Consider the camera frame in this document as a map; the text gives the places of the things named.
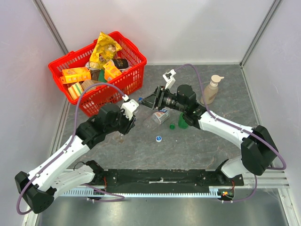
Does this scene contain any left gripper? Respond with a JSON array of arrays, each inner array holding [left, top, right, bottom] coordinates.
[[105, 105, 136, 135]]

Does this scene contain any blue cap drink bottle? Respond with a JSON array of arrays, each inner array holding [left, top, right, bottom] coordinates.
[[119, 97, 144, 137]]

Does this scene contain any clear Pocari Sweat bottle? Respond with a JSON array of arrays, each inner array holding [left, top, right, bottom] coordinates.
[[143, 108, 170, 129]]

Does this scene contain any white blue bottle cap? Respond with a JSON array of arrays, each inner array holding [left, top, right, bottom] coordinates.
[[156, 136, 162, 143]]

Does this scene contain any green plastic bottle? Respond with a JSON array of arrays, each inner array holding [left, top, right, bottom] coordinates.
[[178, 113, 189, 129]]

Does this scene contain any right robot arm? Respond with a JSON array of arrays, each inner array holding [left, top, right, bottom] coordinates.
[[140, 85, 278, 186]]

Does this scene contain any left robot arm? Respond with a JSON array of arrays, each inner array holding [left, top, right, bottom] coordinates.
[[15, 100, 139, 215]]

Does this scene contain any beige pump dispenser bottle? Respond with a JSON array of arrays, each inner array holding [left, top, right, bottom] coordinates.
[[200, 75, 224, 105]]

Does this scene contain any dark round can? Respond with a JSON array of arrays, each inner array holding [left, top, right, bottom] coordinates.
[[110, 58, 129, 71]]

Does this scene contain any orange snack box right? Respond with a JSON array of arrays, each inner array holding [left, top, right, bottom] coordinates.
[[103, 61, 122, 81]]

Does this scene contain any orange snack box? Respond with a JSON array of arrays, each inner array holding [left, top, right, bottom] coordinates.
[[103, 61, 122, 81], [60, 67, 91, 84]]

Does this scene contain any brown wooden block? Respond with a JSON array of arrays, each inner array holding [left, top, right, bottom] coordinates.
[[81, 80, 103, 92]]

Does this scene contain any red plastic shopping basket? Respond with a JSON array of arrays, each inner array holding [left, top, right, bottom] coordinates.
[[48, 31, 148, 118]]

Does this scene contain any striped sponge block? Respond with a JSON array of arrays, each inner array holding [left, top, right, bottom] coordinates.
[[68, 82, 84, 100]]

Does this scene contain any yellow snack bag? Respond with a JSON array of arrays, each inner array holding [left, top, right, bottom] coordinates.
[[88, 32, 122, 70]]

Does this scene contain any orange snack box left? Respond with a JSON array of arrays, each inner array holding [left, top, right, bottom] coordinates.
[[60, 67, 91, 84]]

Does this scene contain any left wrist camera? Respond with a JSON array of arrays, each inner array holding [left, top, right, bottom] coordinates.
[[120, 94, 139, 119]]

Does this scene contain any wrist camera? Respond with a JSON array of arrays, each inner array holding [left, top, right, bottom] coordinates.
[[163, 69, 176, 89], [120, 94, 139, 119]]

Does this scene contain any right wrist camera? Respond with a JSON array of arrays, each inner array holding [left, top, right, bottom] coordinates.
[[163, 69, 176, 89]]

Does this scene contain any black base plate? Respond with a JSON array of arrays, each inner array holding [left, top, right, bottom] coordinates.
[[101, 169, 244, 194]]

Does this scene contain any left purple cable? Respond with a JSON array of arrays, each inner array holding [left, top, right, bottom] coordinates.
[[16, 82, 132, 215]]

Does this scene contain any purple cable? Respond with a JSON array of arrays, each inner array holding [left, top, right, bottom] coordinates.
[[174, 63, 287, 203], [16, 82, 132, 215]]

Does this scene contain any white cable duct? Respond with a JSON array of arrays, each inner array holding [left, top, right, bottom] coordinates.
[[61, 186, 232, 199]]

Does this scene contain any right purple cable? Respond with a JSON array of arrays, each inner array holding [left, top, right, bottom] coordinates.
[[174, 63, 287, 203]]

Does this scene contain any aluminium frame rail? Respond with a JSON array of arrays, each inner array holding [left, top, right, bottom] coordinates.
[[242, 170, 290, 189]]

